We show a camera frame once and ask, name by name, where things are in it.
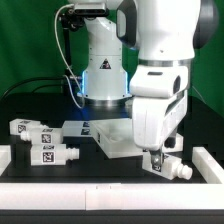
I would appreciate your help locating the white fence bar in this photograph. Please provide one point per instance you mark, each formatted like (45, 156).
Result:
(31, 196)
(5, 157)
(208, 167)

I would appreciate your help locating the white square tabletop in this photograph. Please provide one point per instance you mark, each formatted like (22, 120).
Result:
(115, 137)

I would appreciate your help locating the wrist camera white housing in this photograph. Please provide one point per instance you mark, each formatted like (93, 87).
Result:
(158, 82)

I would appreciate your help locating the white left fence bar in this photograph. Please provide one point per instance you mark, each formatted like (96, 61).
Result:
(5, 157)

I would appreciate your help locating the black camera on stand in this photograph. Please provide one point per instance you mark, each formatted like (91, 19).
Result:
(70, 23)

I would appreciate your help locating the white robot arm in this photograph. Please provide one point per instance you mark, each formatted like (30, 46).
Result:
(166, 34)

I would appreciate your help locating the white right fence bar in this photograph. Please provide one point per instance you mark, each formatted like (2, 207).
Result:
(208, 167)

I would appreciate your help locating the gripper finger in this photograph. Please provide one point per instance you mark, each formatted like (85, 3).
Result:
(171, 140)
(157, 159)

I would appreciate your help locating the white fiducial marker sheet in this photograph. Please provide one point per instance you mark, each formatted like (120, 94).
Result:
(76, 129)

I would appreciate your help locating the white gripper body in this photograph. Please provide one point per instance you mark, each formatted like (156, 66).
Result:
(154, 120)

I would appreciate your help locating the white front fence bar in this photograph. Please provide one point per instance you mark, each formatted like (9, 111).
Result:
(31, 196)

